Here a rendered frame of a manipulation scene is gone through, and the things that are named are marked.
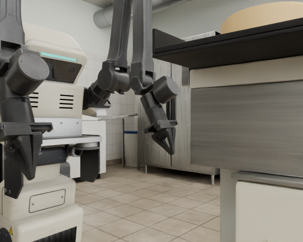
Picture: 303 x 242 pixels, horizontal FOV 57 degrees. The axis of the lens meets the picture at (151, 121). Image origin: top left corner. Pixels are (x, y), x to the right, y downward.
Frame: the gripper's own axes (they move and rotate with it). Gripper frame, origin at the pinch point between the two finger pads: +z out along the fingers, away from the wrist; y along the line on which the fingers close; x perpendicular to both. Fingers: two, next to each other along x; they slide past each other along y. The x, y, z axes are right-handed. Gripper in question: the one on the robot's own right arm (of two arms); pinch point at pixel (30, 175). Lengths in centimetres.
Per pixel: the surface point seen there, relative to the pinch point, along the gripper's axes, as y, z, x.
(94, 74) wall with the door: 307, -245, 281
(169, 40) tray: -13.2, 4.9, -42.7
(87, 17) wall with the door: 292, -337, 238
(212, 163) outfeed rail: -10.4, 11.6, -40.6
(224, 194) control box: -6.4, 13.6, -38.5
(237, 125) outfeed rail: -10.4, 10.2, -43.0
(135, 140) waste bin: 357, -109, 283
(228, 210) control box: -6.4, 14.7, -38.3
